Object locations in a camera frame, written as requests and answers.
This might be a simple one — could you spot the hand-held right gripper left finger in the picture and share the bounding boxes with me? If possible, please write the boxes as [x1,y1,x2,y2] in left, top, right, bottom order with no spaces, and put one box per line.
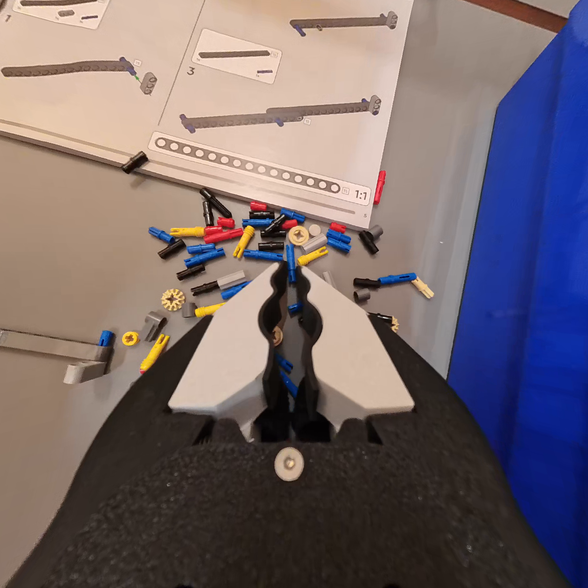
[168,261,285,442]

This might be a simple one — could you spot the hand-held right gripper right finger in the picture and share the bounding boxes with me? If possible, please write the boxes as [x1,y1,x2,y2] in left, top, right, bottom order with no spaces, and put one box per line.
[294,266,415,432]

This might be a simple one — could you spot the pile of small lego pieces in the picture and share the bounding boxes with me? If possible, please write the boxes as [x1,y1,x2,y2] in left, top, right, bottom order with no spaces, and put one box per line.
[138,170,435,401]

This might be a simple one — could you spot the light grey lego connector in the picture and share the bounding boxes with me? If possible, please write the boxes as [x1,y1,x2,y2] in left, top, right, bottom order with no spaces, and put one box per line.
[63,360,109,385]

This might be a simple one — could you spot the long grey lego beam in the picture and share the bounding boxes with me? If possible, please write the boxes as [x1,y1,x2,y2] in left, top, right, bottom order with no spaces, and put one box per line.
[0,328,114,375]

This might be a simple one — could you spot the lego instruction booklet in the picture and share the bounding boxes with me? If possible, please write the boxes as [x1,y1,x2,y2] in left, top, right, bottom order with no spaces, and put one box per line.
[0,0,414,229]

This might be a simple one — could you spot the blue plastic bin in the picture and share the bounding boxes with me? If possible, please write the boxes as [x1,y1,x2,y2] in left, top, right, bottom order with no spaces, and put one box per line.
[447,0,588,588]

